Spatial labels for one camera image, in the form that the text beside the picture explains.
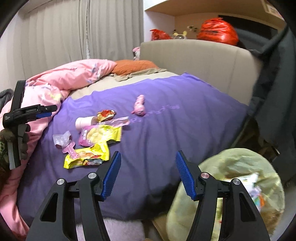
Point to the clear plastic blister pack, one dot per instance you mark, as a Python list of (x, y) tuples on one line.
[(62, 140)]

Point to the pink plush toy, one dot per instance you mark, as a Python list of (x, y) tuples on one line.
[(136, 53)]

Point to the pink heart plastic tray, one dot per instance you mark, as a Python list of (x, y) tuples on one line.
[(69, 148)]

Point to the pink clear candy wrapper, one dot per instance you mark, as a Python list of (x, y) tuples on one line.
[(117, 122)]

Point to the yellow plush toy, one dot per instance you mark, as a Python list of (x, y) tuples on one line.
[(180, 36)]

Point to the dark jacket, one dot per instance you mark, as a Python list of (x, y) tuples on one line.
[(272, 104)]

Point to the small red plastic bag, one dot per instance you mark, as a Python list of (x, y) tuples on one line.
[(159, 35)]

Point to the gloved left hand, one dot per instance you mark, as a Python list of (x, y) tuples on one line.
[(7, 135)]

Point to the beige bed sheet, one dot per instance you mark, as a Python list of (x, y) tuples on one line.
[(113, 80)]

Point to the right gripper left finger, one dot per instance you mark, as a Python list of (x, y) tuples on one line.
[(55, 219)]

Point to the grey window curtain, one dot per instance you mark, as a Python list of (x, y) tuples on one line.
[(46, 34)]

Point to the purple bed blanket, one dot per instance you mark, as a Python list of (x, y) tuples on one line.
[(182, 113)]

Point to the yellow wafer wrapper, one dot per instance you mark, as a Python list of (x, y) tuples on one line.
[(89, 156)]

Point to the green trash bag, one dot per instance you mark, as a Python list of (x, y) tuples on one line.
[(258, 177)]

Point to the wooden shelf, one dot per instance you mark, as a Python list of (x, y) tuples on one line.
[(177, 15)]

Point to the pink caterpillar toy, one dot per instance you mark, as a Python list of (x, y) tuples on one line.
[(139, 108)]

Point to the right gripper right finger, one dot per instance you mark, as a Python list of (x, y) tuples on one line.
[(241, 219)]

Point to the red gold snack wrapper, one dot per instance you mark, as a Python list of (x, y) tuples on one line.
[(105, 115)]

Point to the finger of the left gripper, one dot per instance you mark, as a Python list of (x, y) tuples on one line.
[(48, 109), (43, 115)]

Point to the pink plastic cup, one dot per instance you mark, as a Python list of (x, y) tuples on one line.
[(80, 123)]

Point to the orange pillow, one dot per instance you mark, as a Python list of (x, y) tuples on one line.
[(125, 67)]

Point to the beige bed headboard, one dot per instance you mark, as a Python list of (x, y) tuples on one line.
[(230, 69)]

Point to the large red plastic bag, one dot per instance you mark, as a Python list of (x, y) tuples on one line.
[(218, 30)]

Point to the pink yellow chip bag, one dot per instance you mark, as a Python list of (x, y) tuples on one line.
[(91, 135)]

